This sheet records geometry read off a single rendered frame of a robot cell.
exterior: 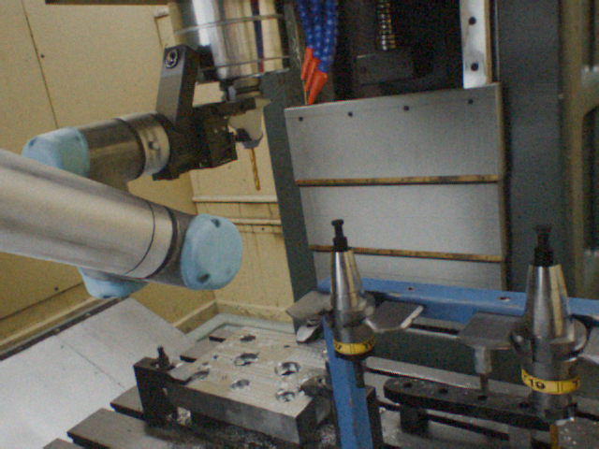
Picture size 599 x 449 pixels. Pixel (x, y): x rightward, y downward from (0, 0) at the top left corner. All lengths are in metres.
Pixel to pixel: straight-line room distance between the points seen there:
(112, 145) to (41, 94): 1.20
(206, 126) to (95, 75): 1.23
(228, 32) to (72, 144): 0.27
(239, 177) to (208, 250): 1.49
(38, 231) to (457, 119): 0.87
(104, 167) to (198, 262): 0.17
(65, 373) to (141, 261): 1.25
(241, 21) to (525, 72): 0.58
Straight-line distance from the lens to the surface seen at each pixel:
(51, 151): 0.64
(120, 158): 0.67
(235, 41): 0.80
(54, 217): 0.48
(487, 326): 0.65
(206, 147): 0.77
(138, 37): 2.11
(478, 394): 1.01
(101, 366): 1.79
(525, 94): 1.19
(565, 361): 0.61
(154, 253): 0.54
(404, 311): 0.69
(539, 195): 1.22
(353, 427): 0.85
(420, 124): 1.21
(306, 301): 0.75
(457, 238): 1.25
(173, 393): 1.13
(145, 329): 1.90
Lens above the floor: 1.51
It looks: 15 degrees down
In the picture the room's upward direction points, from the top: 9 degrees counter-clockwise
